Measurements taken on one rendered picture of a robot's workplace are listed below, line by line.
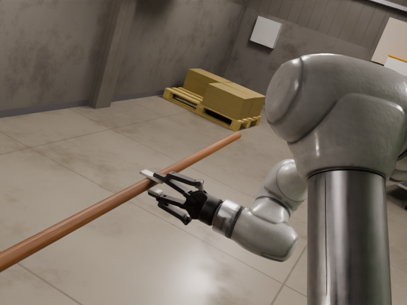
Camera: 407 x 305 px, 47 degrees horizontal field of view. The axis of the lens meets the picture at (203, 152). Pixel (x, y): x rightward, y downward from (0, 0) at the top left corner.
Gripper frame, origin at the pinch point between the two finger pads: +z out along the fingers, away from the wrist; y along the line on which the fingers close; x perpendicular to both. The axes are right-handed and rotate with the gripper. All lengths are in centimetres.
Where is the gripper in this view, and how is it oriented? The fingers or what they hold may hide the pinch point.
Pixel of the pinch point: (151, 182)
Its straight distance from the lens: 127.8
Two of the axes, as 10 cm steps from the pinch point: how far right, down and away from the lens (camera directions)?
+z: -8.8, -3.8, 2.7
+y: -3.0, 9.0, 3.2
